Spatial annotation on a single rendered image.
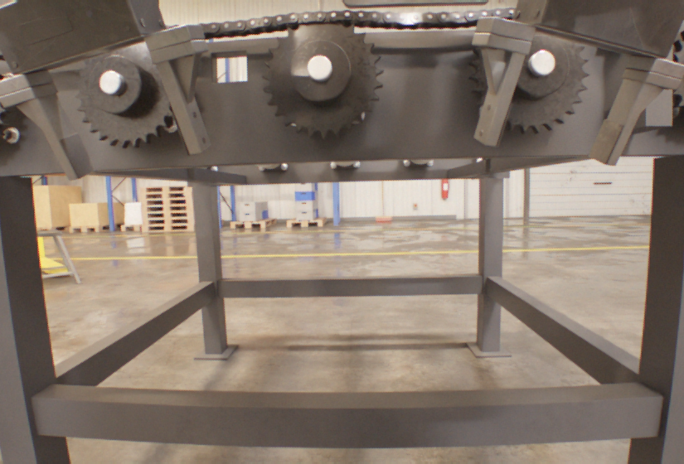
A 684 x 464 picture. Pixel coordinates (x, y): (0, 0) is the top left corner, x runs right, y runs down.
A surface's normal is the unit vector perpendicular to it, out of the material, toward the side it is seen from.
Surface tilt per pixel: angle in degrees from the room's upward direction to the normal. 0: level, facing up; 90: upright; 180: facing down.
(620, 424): 90
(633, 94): 82
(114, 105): 90
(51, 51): 113
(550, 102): 90
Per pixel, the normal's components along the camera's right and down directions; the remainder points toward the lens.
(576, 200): -0.04, 0.10
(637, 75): -0.99, -0.09
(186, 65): -0.05, 0.49
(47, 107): 0.98, -0.15
